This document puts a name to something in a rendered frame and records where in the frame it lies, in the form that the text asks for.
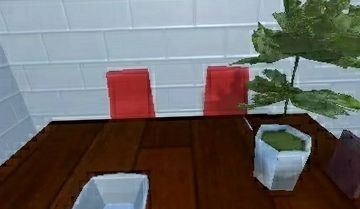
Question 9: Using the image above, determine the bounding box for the white cup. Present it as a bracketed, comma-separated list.
[63, 172, 151, 209]

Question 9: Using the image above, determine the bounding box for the green house plant white pot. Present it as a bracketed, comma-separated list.
[228, 0, 360, 194]

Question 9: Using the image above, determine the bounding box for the dark brown wooden table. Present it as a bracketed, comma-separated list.
[0, 109, 360, 209]

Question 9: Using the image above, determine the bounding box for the purple notepad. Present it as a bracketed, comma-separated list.
[324, 128, 360, 201]

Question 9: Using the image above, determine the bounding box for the red chair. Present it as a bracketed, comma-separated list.
[201, 64, 252, 117]
[105, 67, 156, 120]

